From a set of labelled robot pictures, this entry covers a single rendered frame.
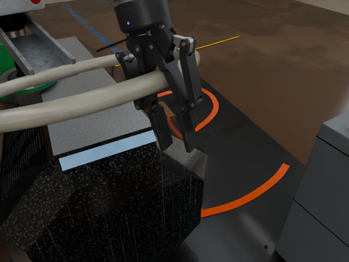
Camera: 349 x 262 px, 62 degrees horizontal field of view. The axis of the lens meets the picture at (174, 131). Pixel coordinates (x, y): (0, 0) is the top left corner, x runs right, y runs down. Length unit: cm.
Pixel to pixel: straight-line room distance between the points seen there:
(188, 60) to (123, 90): 10
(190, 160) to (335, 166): 50
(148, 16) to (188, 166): 76
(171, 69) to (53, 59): 59
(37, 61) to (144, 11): 61
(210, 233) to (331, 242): 60
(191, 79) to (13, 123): 24
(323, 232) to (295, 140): 113
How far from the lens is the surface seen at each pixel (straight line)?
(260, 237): 169
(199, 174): 114
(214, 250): 160
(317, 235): 139
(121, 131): 97
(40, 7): 117
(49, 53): 101
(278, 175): 200
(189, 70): 41
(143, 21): 41
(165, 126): 50
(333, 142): 112
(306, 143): 237
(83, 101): 40
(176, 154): 105
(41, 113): 41
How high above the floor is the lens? 138
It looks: 37 degrees down
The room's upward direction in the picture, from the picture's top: straight up
